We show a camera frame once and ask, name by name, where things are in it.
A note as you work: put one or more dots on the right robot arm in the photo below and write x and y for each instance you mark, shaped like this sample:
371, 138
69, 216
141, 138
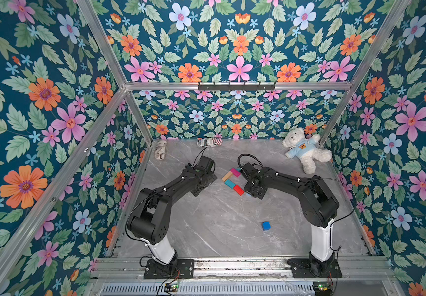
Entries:
318, 203

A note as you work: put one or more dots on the red rectangular block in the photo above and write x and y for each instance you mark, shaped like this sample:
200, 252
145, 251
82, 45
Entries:
238, 190

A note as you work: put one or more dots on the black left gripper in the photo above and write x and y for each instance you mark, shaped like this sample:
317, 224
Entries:
211, 178

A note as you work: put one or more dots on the metal hook rail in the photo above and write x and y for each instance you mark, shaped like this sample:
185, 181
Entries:
241, 86

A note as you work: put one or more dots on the white teddy bear blue shirt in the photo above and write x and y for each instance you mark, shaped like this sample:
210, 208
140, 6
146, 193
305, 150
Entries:
305, 149

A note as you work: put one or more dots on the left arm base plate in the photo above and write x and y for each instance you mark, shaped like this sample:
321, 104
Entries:
178, 269

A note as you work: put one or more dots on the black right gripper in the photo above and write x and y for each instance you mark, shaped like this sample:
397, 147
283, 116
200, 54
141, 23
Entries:
255, 187

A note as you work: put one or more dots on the magenta rectangular block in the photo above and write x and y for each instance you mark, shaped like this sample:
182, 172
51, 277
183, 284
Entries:
235, 172

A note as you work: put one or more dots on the dark blue small block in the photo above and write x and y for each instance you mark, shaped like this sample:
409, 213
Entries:
266, 226

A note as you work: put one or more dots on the right circuit board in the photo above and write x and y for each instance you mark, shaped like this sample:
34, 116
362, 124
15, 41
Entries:
322, 289

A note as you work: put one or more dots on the map print shoe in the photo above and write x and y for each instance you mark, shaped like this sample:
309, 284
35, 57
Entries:
160, 150

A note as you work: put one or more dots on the teal rectangular block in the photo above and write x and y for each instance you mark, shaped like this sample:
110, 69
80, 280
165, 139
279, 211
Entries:
230, 184

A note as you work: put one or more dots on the natural wood block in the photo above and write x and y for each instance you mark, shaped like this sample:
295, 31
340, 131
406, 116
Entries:
227, 176

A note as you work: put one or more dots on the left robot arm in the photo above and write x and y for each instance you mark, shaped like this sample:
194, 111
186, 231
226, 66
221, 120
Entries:
149, 220

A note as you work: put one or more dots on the left circuit board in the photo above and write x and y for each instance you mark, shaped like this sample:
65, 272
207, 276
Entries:
171, 288

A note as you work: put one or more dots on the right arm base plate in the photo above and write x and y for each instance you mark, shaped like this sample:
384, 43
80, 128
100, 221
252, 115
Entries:
311, 268

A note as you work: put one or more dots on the circuit board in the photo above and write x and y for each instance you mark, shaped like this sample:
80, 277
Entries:
171, 288
322, 289

